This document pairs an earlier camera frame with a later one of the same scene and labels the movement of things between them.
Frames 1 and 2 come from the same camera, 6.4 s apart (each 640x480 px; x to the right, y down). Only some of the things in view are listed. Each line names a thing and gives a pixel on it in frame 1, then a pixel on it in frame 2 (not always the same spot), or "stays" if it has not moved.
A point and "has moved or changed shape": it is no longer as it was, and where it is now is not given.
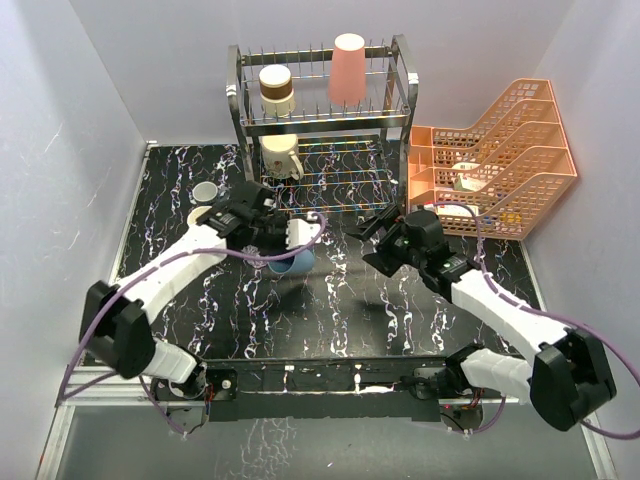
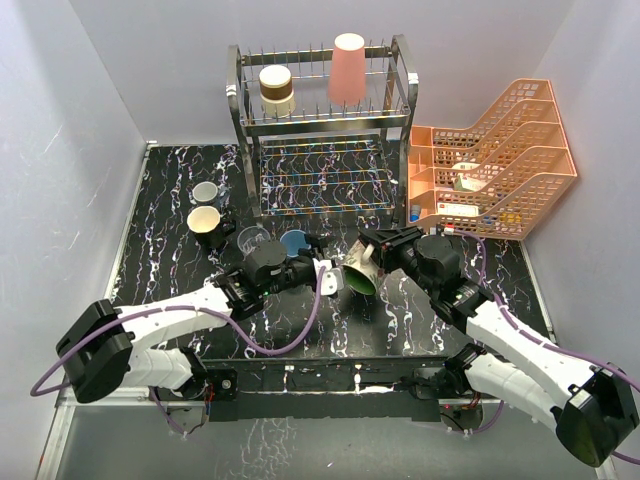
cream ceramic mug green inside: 276,151 → 360,272
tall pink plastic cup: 347,80 stays
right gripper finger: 372,227 → 391,236
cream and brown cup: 276,90 stays
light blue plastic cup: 302,262 has moved or changed shape
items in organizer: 466,183 stays
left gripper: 282,223 → 317,245
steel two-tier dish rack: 322,130 stays
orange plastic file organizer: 500,176 stays
